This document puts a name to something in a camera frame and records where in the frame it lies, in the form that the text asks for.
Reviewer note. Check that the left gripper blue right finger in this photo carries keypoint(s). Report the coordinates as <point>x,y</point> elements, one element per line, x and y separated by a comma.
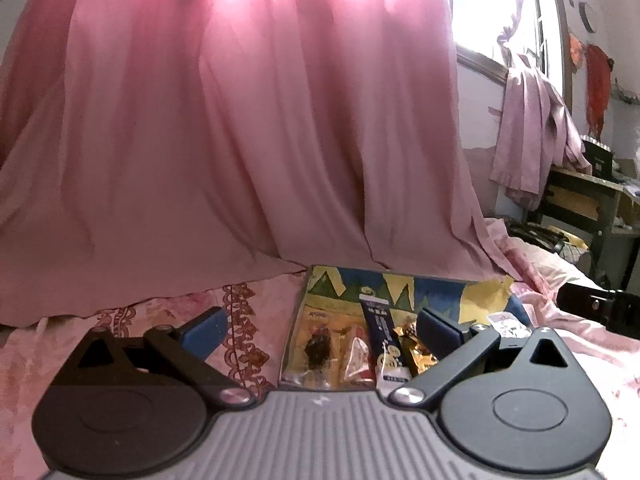
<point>440,332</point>

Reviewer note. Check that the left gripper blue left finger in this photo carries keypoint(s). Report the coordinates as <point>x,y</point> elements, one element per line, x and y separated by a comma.
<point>204,334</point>

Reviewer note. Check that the navy milk powder stick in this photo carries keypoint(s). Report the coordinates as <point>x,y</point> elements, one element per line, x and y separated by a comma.
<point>390,366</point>

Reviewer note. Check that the green seaweed snack packet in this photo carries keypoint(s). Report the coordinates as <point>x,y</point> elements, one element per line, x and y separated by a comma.
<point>507,327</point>

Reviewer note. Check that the gold snack packet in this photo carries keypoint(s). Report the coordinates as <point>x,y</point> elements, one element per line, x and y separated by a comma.
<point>419,359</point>

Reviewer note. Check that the orange rice cracker packet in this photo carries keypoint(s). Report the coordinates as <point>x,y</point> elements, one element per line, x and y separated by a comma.
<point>356,369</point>

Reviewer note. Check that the colourful cardboard tray box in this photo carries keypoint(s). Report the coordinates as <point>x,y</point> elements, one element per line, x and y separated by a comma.
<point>330,298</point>

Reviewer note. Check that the dark wooden side table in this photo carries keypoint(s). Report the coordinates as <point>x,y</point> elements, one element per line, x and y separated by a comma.
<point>594,204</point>

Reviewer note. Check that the dark dried fruit packet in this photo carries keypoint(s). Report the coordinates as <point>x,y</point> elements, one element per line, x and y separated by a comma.
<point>318,348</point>

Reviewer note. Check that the tied pink curtain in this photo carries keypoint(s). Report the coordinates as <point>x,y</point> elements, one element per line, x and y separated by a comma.
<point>536,131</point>

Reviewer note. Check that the red hanging decoration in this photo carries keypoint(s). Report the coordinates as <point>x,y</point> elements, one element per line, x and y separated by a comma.
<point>599,68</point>

